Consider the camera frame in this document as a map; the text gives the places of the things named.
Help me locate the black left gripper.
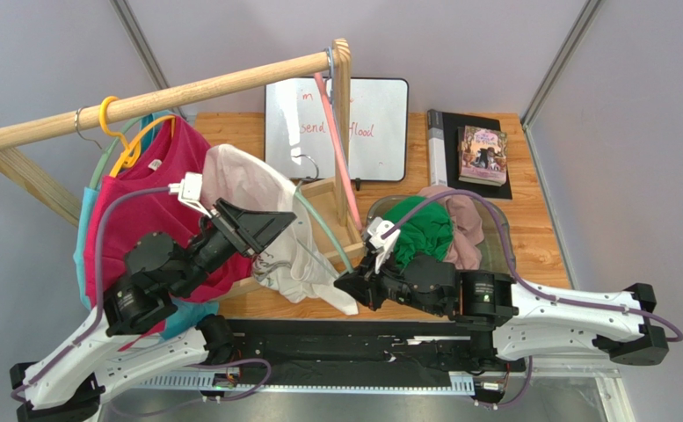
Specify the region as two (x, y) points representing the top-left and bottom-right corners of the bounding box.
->
(173, 196), (299, 297)

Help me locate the white t shirt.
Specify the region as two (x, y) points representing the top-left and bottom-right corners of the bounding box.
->
(199, 143), (361, 317)

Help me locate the pale green hanger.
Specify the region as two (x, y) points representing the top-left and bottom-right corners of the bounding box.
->
(293, 154), (353, 275)

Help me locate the green t shirt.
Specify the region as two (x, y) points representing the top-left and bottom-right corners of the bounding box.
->
(394, 202), (454, 268)

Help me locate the dusty pink t shirt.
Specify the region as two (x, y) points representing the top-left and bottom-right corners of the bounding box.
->
(431, 194), (484, 270)

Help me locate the pink hanger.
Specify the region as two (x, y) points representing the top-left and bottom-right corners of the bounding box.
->
(313, 73), (362, 231)

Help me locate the light blue wire hanger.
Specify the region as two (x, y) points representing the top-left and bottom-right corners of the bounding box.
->
(324, 47), (336, 105)

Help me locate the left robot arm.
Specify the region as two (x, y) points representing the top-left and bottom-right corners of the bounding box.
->
(10, 200), (295, 421)

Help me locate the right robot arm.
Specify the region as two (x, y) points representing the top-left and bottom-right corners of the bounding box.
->
(334, 252), (669, 367)

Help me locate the light blue t shirt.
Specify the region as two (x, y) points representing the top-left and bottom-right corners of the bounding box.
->
(71, 110), (221, 342)

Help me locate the magenta t shirt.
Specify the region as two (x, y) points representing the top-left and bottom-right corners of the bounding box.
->
(84, 115), (254, 353)

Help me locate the yellow plastic hanger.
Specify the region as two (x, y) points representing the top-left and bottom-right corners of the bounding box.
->
(98, 96), (177, 177)

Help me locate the sage green hanger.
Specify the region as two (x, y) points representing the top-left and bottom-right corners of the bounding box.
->
(74, 105), (121, 190)

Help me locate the wooden clothes rack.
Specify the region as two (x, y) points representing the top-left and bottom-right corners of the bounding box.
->
(0, 38), (367, 302)

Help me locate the white board with red writing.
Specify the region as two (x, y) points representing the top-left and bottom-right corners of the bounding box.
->
(264, 77), (409, 182)

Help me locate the clear blue plastic tub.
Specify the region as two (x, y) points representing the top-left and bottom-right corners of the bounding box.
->
(366, 195), (517, 273)

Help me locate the illustrated paperback book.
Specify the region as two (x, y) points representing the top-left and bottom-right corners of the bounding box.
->
(458, 126), (508, 186)

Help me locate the black binder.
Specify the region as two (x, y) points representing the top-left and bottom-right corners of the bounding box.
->
(426, 109), (512, 200)

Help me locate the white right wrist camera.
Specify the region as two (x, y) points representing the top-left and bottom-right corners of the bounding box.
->
(364, 216), (401, 273)

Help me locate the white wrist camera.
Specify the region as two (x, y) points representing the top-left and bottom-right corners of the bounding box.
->
(168, 171), (212, 218)
(364, 216), (401, 273)

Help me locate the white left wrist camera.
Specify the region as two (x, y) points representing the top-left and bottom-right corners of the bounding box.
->
(168, 171), (212, 218)

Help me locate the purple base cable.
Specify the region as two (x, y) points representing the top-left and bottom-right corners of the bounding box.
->
(106, 356), (275, 418)

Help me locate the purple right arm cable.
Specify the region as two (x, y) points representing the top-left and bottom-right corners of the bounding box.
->
(381, 188), (683, 344)

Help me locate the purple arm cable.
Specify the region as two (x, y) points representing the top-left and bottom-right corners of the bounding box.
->
(8, 186), (172, 405)
(381, 188), (683, 344)

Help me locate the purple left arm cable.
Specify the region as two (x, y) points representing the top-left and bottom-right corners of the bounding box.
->
(8, 186), (172, 405)

